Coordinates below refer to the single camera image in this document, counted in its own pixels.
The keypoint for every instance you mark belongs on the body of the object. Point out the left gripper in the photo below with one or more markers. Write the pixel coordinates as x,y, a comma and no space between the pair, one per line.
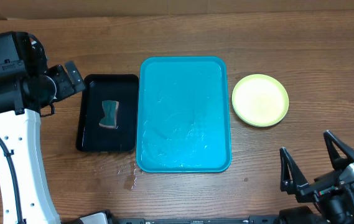
68,88

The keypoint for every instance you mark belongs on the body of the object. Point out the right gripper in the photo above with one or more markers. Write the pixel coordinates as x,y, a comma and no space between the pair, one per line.
298,180

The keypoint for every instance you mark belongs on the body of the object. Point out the yellow-rimmed plate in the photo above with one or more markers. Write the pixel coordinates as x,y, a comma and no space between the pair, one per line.
260,100

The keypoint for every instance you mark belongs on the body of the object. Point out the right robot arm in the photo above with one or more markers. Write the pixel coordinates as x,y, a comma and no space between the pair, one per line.
337,209

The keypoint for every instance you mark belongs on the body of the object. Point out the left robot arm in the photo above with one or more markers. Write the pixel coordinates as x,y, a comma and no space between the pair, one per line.
23,93

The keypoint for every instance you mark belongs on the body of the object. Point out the black plastic tray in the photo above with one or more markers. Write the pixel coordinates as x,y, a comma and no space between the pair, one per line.
91,137

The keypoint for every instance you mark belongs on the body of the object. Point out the teal plastic tray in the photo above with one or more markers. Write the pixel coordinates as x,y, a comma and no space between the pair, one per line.
183,118

